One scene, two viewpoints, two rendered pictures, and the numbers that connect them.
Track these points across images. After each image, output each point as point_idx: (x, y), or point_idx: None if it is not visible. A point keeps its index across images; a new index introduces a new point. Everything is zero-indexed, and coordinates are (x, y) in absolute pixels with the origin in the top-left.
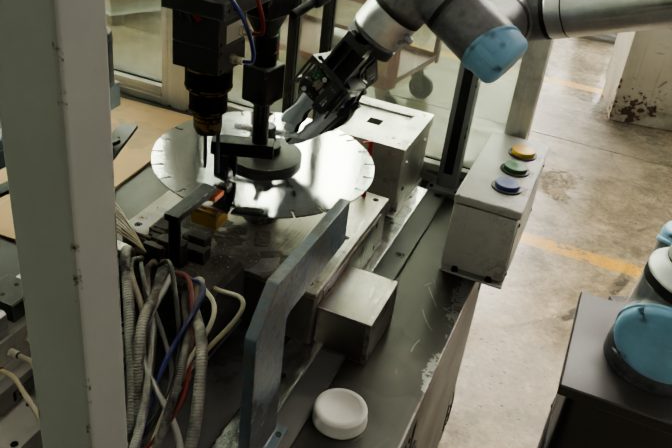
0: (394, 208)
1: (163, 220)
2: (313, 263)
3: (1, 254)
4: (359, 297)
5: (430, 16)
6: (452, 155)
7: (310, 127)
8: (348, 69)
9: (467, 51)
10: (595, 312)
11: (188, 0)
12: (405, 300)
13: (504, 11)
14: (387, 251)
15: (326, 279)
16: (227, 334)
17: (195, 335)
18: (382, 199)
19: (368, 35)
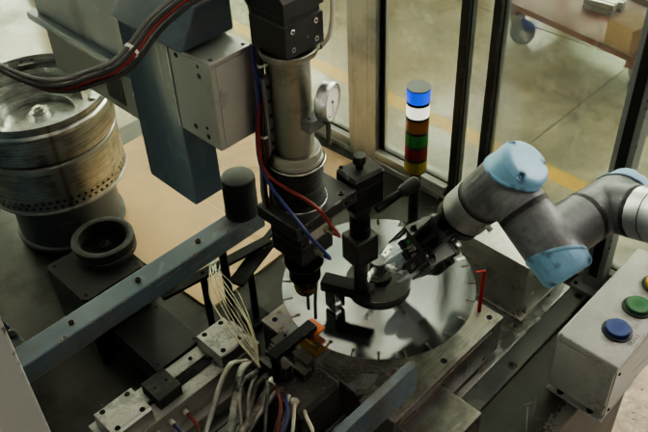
0: (524, 310)
1: (281, 337)
2: (368, 423)
3: (173, 332)
4: (439, 424)
5: (499, 222)
6: (596, 261)
7: (408, 276)
8: (436, 241)
9: (526, 261)
10: None
11: (274, 219)
12: (499, 418)
13: (571, 226)
14: (500, 359)
15: (409, 406)
16: (329, 428)
17: None
18: (496, 317)
19: (449, 222)
